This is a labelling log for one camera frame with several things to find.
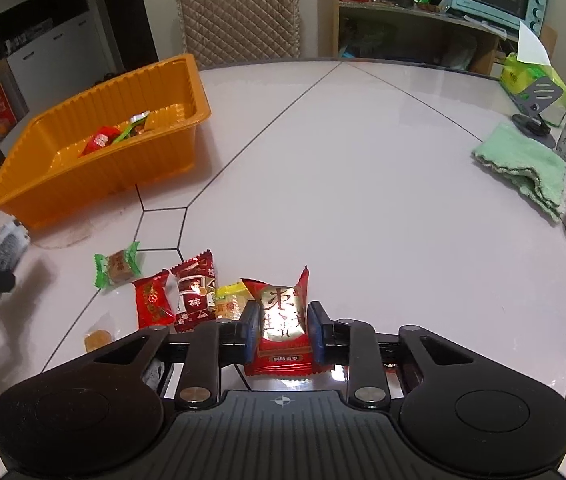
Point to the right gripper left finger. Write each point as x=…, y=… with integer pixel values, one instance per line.
x=203, y=353

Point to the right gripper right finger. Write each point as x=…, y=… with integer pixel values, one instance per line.
x=360, y=349

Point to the yellow green candy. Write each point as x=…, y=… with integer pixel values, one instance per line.
x=231, y=300

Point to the red gold candy pack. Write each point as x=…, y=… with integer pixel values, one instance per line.
x=151, y=300

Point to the dark red patterned candy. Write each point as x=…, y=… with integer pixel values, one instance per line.
x=196, y=283

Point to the large red gold snack pack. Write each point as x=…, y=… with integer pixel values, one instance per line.
x=284, y=346

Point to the green brown candy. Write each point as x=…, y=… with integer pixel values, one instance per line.
x=118, y=268

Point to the red candy pack white label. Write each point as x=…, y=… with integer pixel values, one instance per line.
x=101, y=139

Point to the black-white snack packet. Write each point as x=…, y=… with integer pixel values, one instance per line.
x=14, y=241

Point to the grey-blue foil snack pouch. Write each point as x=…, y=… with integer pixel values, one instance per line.
x=132, y=127

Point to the clear wrapped orange candy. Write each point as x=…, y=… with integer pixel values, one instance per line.
x=100, y=334

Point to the orange plastic tray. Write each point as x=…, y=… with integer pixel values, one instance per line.
x=45, y=179

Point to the white cabinet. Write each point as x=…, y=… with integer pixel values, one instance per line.
x=57, y=48

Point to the green folded cloth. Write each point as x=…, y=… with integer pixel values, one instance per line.
x=537, y=172

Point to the grey phone stand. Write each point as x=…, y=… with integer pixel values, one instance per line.
x=531, y=103

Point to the wooden shelf unit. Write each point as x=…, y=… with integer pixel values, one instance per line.
x=429, y=32

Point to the green tissue pack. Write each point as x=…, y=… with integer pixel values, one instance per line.
x=529, y=63

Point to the quilted beige chair back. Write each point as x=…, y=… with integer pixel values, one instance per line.
x=224, y=32

